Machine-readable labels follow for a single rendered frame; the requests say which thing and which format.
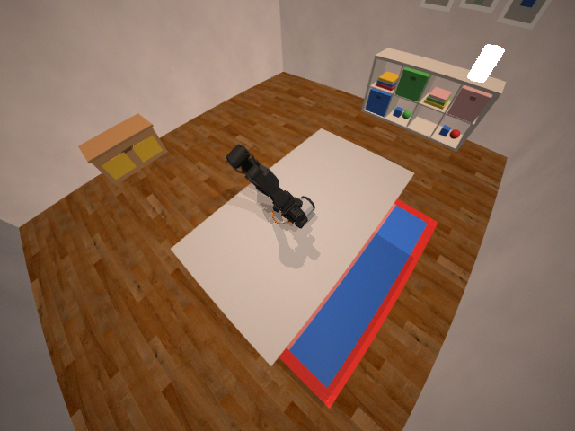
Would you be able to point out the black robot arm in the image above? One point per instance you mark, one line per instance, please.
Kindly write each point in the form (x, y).
(289, 204)

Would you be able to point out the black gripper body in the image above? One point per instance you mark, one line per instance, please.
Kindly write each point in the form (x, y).
(300, 225)

